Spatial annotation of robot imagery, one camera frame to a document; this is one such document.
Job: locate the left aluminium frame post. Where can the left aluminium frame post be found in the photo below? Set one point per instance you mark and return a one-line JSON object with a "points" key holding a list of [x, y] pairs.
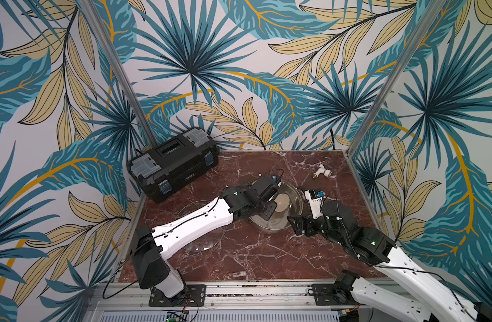
{"points": [[98, 28]]}

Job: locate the white faucet tap fitting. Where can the white faucet tap fitting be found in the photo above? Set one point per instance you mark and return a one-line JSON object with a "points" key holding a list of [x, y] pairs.
{"points": [[324, 172]]}

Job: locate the green circuit board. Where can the green circuit board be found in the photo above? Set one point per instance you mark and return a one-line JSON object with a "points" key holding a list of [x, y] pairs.
{"points": [[176, 316]]}

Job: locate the right aluminium frame post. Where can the right aluminium frame post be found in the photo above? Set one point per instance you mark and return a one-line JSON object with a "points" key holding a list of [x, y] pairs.
{"points": [[407, 52]]}

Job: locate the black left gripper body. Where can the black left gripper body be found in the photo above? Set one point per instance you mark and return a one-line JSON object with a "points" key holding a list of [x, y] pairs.
{"points": [[266, 208]]}

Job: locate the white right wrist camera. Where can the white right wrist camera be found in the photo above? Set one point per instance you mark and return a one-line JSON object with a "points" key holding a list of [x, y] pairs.
{"points": [[315, 198]]}

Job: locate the black plastic toolbox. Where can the black plastic toolbox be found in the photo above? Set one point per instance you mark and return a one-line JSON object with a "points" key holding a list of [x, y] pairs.
{"points": [[166, 169]]}

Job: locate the aluminium frame post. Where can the aluminium frame post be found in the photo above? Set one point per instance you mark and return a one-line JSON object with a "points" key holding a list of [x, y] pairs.
{"points": [[407, 52], [98, 28]]}

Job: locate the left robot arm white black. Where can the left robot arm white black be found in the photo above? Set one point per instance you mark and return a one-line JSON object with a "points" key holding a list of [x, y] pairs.
{"points": [[151, 248]]}

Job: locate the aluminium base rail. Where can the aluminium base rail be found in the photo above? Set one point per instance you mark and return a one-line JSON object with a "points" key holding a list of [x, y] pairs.
{"points": [[251, 300]]}

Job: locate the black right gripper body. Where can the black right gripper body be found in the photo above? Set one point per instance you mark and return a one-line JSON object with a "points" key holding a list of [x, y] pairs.
{"points": [[304, 225]]}

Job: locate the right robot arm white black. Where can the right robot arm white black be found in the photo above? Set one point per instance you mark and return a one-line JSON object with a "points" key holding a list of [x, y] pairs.
{"points": [[431, 298]]}

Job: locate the glass pot lid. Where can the glass pot lid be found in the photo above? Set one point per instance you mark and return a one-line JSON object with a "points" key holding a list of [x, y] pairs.
{"points": [[208, 240]]}

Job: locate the stainless steel pot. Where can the stainless steel pot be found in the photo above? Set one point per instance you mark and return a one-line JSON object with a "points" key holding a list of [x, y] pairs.
{"points": [[279, 220]]}

